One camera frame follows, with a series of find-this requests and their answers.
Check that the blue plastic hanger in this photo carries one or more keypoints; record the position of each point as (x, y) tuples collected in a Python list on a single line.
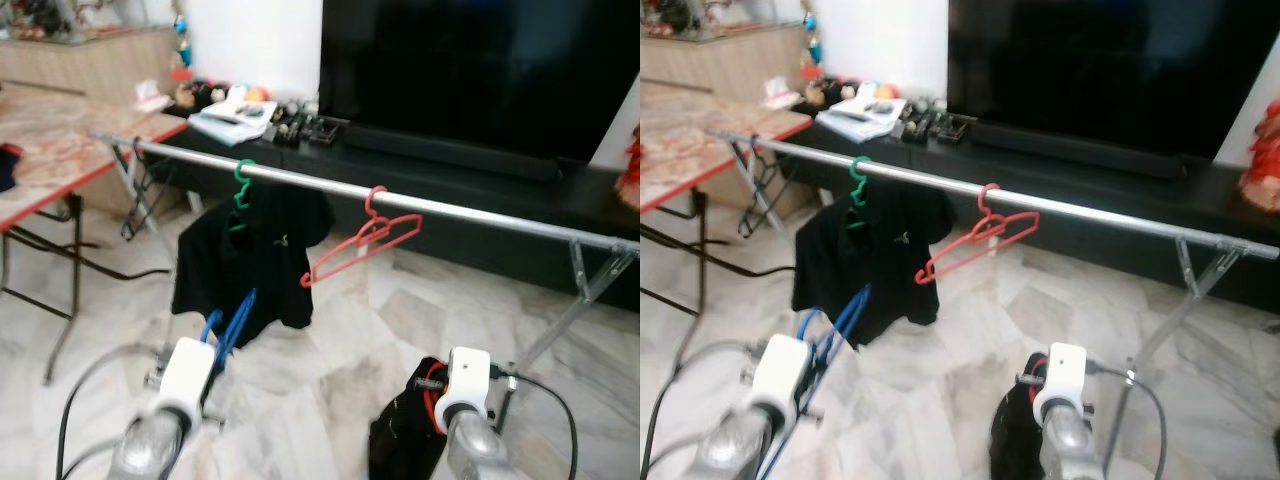
[(237, 330), (848, 325)]

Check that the black shirt red trim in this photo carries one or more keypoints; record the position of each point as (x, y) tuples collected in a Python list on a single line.
[(400, 440), (1012, 430)]

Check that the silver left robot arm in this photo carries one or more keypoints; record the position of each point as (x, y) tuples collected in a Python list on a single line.
[(735, 450), (150, 450)]

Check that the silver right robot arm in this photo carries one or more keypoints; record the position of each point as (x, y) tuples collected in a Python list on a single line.
[(475, 450), (1070, 450)]

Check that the green plastic hanger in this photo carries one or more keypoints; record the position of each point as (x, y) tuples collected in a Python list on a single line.
[(243, 185), (858, 180)]

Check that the red plastic hanger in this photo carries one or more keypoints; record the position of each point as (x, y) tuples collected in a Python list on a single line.
[(960, 260), (340, 265)]

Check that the red gold deity figurine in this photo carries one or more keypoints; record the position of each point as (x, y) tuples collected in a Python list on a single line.
[(630, 170), (1262, 160)]

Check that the silver metal clothes rack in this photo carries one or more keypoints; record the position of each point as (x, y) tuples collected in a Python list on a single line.
[(480, 216), (1100, 212)]

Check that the light wood sideboard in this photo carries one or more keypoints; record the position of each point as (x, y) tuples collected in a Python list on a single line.
[(720, 60), (90, 65)]

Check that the long black tv console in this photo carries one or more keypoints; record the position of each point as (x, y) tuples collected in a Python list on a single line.
[(440, 250), (1100, 250)]

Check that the pink white tissue box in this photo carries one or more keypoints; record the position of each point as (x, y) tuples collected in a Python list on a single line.
[(152, 98), (782, 95)]

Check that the black soundbar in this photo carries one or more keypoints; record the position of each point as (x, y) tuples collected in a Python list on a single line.
[(1080, 150), (450, 152)]

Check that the black t-shirt yellow-green logo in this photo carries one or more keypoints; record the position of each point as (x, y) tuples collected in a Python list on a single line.
[(250, 270), (870, 265)]

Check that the large black television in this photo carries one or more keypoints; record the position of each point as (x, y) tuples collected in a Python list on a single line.
[(470, 70), (1100, 70)]

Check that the blue gold trophy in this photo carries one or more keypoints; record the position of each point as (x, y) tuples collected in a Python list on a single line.
[(810, 45), (180, 45)]

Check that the small black display device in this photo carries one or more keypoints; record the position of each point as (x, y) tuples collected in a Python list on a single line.
[(955, 127), (333, 130)]

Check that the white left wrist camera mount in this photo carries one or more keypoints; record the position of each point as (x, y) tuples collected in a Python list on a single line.
[(778, 375), (185, 375)]

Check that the black camera gadget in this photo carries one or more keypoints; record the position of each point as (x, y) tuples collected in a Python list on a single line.
[(915, 120), (290, 122)]

